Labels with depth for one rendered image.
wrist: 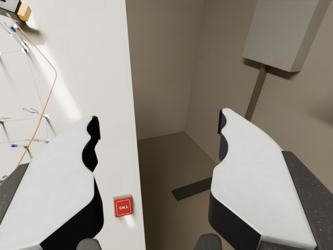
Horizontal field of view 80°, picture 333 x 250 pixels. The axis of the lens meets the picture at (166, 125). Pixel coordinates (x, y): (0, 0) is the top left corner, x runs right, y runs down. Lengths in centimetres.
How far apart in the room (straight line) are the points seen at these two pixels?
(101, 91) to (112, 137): 15
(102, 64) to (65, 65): 11
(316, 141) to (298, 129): 14
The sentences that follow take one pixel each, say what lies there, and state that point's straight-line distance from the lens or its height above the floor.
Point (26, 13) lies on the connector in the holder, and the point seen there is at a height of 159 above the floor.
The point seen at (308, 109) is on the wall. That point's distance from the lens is 178.
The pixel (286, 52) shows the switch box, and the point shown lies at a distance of 170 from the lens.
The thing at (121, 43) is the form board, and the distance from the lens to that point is 75.
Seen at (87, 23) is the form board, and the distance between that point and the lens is 78.
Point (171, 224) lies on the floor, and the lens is 196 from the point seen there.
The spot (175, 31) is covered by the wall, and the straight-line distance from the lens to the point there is 249.
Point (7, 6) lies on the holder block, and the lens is 73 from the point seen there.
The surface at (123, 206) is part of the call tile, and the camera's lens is 65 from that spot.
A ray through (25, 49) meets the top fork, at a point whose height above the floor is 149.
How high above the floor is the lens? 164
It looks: 31 degrees down
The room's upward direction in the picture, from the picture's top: 6 degrees clockwise
